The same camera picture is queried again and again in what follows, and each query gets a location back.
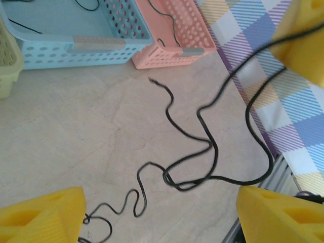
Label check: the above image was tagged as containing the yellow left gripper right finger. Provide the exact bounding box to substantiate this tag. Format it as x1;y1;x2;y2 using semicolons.
236;186;324;243

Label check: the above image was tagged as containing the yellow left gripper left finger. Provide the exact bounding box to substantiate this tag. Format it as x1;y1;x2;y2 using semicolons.
0;186;87;243

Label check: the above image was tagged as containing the black cable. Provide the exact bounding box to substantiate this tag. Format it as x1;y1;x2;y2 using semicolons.
9;0;100;35
77;24;324;243

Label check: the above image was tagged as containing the green cable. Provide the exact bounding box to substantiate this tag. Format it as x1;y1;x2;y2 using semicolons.
148;0;182;49

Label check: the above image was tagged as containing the pink perforated plastic basket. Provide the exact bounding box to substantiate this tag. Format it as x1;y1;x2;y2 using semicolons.
131;0;218;71

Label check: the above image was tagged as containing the green perforated plastic basket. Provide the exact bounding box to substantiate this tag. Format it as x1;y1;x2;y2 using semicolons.
0;15;25;100

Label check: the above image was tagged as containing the blue perforated plastic basket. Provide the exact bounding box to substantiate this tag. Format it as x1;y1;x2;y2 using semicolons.
0;0;154;71

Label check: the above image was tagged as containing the aluminium table side rail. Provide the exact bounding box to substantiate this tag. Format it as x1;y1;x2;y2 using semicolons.
222;153;307;243

